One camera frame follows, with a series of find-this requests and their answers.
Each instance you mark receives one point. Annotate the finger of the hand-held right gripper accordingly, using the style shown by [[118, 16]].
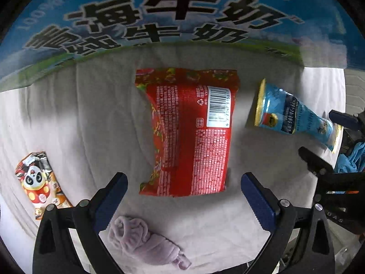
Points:
[[343, 120], [315, 161]]

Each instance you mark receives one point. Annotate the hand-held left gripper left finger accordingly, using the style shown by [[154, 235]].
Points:
[[111, 202]]

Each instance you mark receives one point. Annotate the red snack bag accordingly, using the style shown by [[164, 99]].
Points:
[[191, 137]]

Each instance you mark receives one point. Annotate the white cloth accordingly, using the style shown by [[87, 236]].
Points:
[[99, 125]]

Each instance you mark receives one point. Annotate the blue snack bag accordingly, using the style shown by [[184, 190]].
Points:
[[293, 114]]

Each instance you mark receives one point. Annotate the person's right hand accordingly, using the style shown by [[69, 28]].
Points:
[[352, 157]]

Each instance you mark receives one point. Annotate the lilac fuzzy sock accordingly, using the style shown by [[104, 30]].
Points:
[[142, 241]]

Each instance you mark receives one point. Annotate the panda print snack packet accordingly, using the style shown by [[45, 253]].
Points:
[[40, 182]]

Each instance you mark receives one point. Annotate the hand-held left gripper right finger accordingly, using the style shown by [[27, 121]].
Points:
[[258, 202]]

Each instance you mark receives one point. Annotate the blue printed cardboard box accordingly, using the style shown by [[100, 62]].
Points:
[[159, 20]]

